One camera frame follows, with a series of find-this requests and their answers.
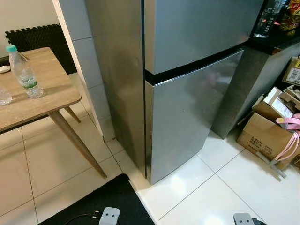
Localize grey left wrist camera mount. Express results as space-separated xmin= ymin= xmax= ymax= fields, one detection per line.
xmin=98 ymin=207 xmax=120 ymax=225

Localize black kitchen countertop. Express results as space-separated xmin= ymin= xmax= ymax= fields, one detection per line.
xmin=246 ymin=0 xmax=300 ymax=54

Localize black foam mats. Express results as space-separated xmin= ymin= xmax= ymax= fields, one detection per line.
xmin=5 ymin=24 xmax=78 ymax=75

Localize light wooden dining table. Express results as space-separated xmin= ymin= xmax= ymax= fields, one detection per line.
xmin=0 ymin=47 xmax=107 ymax=179

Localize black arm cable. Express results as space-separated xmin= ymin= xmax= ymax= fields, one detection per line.
xmin=252 ymin=217 xmax=269 ymax=225
xmin=63 ymin=212 xmax=101 ymax=225

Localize yellow red snack bag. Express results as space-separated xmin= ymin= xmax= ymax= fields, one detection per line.
xmin=279 ymin=0 xmax=300 ymax=32

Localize clear sports bottle white lid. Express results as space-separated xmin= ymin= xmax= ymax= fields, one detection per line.
xmin=253 ymin=0 xmax=286 ymax=39

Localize steel fridge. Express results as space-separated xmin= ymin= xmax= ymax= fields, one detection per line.
xmin=84 ymin=0 xmax=265 ymax=185

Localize large brown cardboard box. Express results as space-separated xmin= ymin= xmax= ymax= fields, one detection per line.
xmin=237 ymin=112 xmax=300 ymax=172

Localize black floor mat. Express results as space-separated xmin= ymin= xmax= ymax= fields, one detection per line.
xmin=40 ymin=173 xmax=155 ymax=225

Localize water bottle green label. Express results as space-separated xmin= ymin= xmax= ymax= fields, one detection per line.
xmin=6 ymin=45 xmax=45 ymax=99

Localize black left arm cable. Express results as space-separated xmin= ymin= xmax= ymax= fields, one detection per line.
xmin=63 ymin=212 xmax=101 ymax=225

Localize pink strap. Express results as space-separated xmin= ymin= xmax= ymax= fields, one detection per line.
xmin=274 ymin=112 xmax=300 ymax=162

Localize grey metal bar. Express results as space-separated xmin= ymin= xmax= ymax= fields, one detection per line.
xmin=257 ymin=151 xmax=287 ymax=180

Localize beige egg carton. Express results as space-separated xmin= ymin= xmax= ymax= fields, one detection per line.
xmin=281 ymin=87 xmax=300 ymax=111

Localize steel fridge main door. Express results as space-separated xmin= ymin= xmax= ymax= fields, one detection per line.
xmin=144 ymin=49 xmax=244 ymax=185

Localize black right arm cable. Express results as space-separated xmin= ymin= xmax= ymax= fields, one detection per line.
xmin=252 ymin=217 xmax=269 ymax=225

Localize steel fridge freezer door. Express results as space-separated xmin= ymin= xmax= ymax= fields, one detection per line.
xmin=143 ymin=0 xmax=265 ymax=75

